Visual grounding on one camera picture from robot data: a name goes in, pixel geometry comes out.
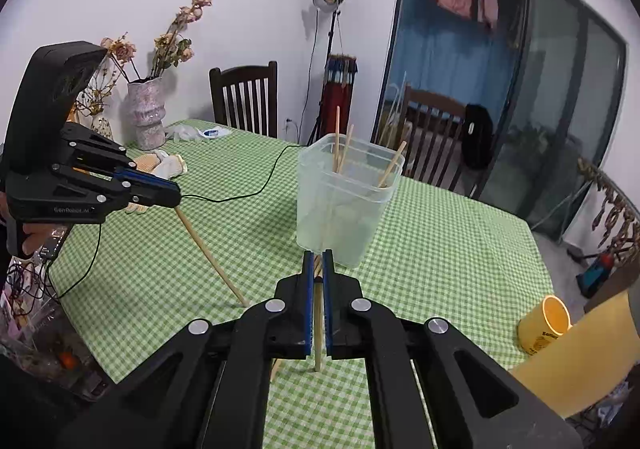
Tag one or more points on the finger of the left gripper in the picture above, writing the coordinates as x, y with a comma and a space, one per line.
166, 197
142, 179

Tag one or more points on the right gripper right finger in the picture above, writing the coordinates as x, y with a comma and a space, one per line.
429, 385

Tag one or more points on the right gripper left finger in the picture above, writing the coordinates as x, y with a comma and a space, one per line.
207, 386

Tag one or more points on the wooden chopstick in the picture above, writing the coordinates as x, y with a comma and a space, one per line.
209, 256
317, 319
274, 369

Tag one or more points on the person's left hand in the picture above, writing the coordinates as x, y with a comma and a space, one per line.
34, 234

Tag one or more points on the white work glove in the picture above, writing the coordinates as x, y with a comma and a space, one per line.
169, 166

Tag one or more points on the small floral vase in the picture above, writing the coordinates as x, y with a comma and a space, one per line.
101, 126

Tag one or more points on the wooden chopstick on table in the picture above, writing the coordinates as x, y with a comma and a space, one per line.
274, 369

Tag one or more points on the tissue packet blue white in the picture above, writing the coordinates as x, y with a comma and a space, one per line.
215, 132

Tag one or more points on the green checkered tablecloth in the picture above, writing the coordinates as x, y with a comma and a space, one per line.
133, 282

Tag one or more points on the pink textured vase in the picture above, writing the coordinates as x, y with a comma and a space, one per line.
146, 109

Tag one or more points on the yellow mug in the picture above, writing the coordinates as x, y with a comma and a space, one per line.
543, 324

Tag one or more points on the dark wooden chair left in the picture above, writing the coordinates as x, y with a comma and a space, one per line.
246, 98

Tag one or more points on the dark wooden chair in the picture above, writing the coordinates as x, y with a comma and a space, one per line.
430, 126
246, 98

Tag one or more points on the dried flower bouquet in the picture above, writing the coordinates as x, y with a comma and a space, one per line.
170, 49

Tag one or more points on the clear plastic container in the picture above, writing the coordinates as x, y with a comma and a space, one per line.
341, 212

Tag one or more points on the chopstick in container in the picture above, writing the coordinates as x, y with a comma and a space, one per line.
391, 165
337, 136
348, 140

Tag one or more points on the red umbrella holder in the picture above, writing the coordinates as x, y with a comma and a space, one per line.
337, 89

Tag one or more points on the black bag on chair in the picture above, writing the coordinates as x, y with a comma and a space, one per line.
476, 138

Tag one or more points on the drying rack with sausages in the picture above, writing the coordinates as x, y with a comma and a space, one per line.
618, 216

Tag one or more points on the studio light on stand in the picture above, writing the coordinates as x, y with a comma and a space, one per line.
320, 9

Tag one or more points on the dark wooden chair far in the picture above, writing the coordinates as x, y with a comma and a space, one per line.
430, 126

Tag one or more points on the sliding glass door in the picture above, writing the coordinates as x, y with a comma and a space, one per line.
563, 110

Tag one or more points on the blue curtain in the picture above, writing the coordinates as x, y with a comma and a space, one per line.
443, 53

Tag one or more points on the small pink garment hanging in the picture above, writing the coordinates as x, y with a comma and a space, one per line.
488, 13

